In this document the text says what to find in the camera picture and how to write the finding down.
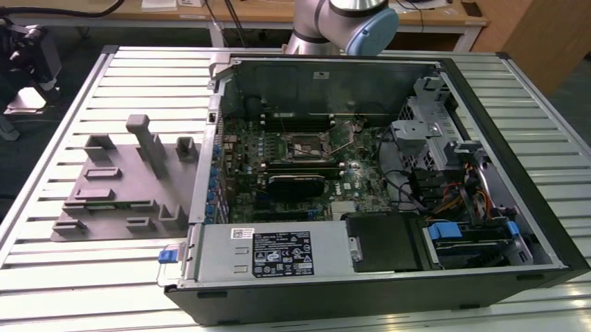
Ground wire locking lever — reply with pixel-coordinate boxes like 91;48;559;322
330;132;367;156
274;106;292;136

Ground CPU socket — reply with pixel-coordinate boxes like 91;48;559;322
284;132;336;163

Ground grey metal foot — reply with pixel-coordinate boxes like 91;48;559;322
0;113;20;141

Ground wooden desk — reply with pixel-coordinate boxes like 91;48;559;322
0;0;491;53

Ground grey parts rack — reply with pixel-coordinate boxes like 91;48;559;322
50;113;203;243

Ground black graphics card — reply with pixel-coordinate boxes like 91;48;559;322
266;174;327;199

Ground silver power supply unit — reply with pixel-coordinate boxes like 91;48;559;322
182;221;360;282

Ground black expansion slot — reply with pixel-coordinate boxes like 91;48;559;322
254;210;308;223

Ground green motherboard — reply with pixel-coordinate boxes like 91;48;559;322
216;116;416;224

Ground silver drive cage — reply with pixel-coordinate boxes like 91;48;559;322
388;76;487;171

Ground black plastic shroud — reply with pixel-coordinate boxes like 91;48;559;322
343;212;434;273

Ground black open PC case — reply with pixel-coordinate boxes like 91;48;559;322
159;46;591;326

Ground blue disk carrier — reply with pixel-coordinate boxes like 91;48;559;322
427;223;463;240

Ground wooden cabinet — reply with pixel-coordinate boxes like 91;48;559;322
472;0;591;95

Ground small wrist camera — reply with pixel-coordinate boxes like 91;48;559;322
23;24;51;48

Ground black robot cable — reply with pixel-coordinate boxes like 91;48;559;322
0;0;127;17

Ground black cable bundle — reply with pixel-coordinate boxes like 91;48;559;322
374;126;424;212

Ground coloured power wires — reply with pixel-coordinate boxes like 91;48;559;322
427;164;494;222

